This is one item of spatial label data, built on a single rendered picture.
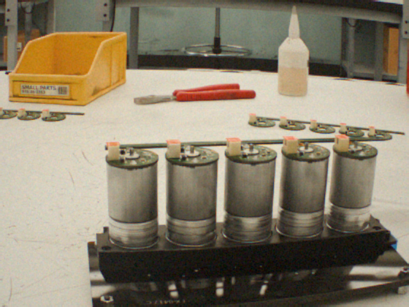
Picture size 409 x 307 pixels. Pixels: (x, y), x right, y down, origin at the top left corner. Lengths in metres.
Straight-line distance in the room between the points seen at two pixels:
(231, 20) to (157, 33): 0.55
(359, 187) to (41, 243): 0.18
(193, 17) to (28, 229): 4.45
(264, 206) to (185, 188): 0.04
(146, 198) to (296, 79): 0.43
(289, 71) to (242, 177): 0.41
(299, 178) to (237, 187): 0.03
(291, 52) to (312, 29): 4.09
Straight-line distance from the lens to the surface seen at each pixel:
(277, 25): 4.79
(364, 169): 0.33
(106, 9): 2.74
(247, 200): 0.31
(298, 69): 0.71
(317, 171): 0.32
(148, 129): 0.58
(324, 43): 4.82
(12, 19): 2.88
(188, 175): 0.30
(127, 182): 0.30
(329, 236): 0.33
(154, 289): 0.30
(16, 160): 0.51
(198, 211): 0.31
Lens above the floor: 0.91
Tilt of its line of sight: 18 degrees down
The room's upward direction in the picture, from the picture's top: 1 degrees clockwise
